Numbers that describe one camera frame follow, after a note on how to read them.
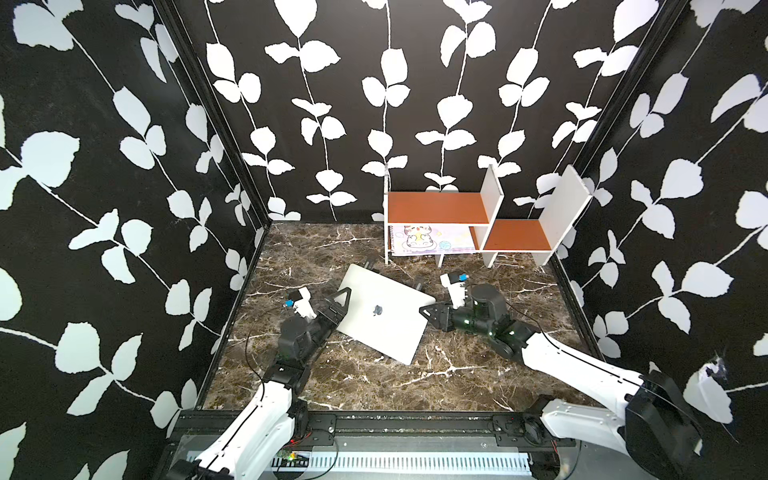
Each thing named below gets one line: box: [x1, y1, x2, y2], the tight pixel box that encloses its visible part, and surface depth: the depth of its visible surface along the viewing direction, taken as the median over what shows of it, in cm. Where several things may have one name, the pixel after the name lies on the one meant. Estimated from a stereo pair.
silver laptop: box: [336, 264, 436, 365], surface depth 91 cm
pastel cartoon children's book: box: [391, 225, 476, 255], surface depth 102 cm
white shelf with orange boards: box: [384, 164, 593, 267], surface depth 100 cm
